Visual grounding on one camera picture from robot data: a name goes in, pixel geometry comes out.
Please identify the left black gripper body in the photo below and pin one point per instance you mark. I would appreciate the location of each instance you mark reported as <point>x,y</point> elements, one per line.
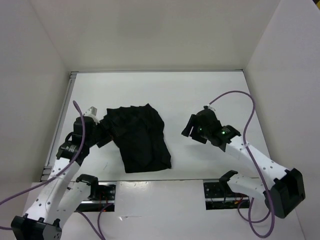
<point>99,133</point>

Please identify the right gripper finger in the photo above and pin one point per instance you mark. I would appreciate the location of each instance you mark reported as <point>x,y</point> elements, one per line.
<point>189,126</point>
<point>197,137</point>

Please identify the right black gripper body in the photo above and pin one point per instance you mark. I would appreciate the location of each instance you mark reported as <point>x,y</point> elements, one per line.
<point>203,131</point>

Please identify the black pleated skirt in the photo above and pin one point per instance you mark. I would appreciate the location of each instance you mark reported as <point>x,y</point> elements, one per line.
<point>138,132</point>

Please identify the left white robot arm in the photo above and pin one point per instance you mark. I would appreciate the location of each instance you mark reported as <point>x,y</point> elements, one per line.
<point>57,200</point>

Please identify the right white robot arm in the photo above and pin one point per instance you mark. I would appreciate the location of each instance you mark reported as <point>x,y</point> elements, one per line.
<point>281,189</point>

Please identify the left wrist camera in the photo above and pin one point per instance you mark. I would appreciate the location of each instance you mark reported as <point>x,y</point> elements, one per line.
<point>92,113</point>

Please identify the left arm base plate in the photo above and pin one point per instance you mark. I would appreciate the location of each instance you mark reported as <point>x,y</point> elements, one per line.
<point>104,198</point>

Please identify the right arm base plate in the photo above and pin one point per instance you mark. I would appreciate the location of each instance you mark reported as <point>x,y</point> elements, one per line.
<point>218,199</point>

